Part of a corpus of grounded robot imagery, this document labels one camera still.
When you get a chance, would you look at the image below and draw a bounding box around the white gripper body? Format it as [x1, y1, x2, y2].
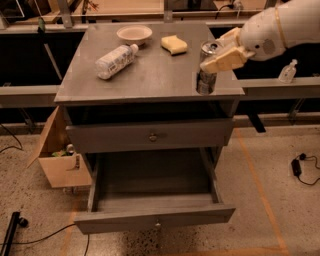
[239, 8, 286, 61]

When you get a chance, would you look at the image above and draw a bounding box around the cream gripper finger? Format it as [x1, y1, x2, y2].
[200, 46, 255, 73]
[217, 27, 241, 47]

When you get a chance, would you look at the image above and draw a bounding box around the silver redbull can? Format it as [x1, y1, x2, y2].
[196, 40, 221, 95]

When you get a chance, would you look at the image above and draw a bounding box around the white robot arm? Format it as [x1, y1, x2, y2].
[200, 0, 320, 73]

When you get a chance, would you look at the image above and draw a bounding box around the closed grey upper drawer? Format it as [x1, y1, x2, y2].
[66, 118, 233, 153]

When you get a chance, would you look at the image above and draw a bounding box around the grey wooden drawer cabinet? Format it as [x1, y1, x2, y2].
[54, 21, 245, 235]

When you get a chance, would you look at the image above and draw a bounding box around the open grey middle drawer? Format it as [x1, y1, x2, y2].
[75, 147, 235, 234]

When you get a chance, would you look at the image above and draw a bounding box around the can inside cardboard box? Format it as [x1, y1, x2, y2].
[66, 144, 75, 156]

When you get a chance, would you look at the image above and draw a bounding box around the clear soap dispenser bottle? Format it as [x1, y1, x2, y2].
[278, 59, 298, 83]

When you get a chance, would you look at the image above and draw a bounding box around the yellow sponge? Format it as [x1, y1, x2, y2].
[161, 35, 188, 55]

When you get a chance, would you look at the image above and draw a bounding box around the white ceramic bowl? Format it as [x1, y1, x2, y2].
[117, 25, 153, 46]

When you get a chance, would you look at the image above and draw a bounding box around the clear plastic bottle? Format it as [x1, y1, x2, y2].
[95, 44, 139, 80]

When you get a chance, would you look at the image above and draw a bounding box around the cardboard box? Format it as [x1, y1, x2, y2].
[27, 107, 92, 188]

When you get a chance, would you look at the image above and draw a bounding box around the black stand base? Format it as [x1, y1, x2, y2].
[0, 212, 28, 256]

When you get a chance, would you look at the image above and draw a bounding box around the black power adapter with cable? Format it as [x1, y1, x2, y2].
[290, 153, 320, 186]

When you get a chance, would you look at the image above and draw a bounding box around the black floor cable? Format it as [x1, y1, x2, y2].
[0, 222, 91, 256]

